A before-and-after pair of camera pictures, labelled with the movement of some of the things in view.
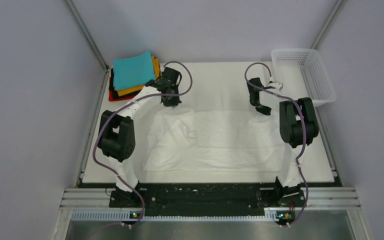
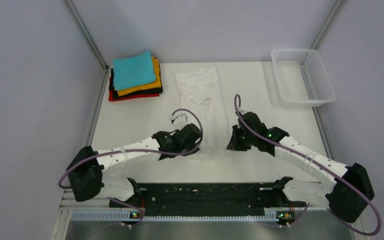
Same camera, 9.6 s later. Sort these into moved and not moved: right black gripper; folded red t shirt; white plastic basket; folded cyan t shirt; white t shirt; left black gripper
Moved: left black gripper; right black gripper; white t shirt
Not moved: white plastic basket; folded cyan t shirt; folded red t shirt
